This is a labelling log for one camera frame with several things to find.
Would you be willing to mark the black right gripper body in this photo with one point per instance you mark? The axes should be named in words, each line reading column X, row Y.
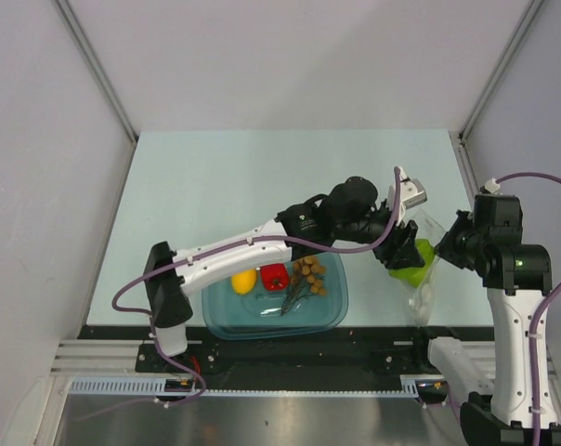
column 470, row 237

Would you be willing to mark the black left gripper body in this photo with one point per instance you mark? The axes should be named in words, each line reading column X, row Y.
column 369, row 223

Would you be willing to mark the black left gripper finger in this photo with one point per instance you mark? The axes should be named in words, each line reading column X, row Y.
column 386, row 252
column 406, row 254

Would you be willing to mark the green fake food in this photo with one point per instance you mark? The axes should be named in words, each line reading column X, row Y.
column 415, row 271

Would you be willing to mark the clear polka dot zip bag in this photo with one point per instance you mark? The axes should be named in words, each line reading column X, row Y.
column 420, row 290

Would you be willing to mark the brown fake berry bunch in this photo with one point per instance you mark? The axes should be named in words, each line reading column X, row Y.
column 307, row 279

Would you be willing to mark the red fake food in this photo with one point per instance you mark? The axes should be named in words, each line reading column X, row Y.
column 274, row 277

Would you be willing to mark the yellow fake lemon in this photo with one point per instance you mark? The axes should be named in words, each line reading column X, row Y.
column 244, row 282

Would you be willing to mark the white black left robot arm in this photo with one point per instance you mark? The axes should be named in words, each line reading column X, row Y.
column 171, row 277

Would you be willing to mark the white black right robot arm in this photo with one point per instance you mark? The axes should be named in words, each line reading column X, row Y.
column 515, row 408

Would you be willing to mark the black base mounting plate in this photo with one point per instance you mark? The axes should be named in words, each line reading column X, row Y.
column 470, row 337

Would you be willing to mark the teal transparent plastic container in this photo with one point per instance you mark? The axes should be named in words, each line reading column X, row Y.
column 257, row 315

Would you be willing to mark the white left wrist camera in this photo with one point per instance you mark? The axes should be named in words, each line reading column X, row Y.
column 405, row 194

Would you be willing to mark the right aluminium corner post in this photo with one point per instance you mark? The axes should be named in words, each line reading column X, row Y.
column 513, row 45

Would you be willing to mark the aluminium corner post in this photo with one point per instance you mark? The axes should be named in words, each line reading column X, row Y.
column 89, row 55
column 513, row 45

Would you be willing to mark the aluminium front frame rail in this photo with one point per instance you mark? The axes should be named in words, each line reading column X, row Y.
column 127, row 357

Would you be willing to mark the left aluminium corner post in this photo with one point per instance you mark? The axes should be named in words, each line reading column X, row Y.
column 89, row 55

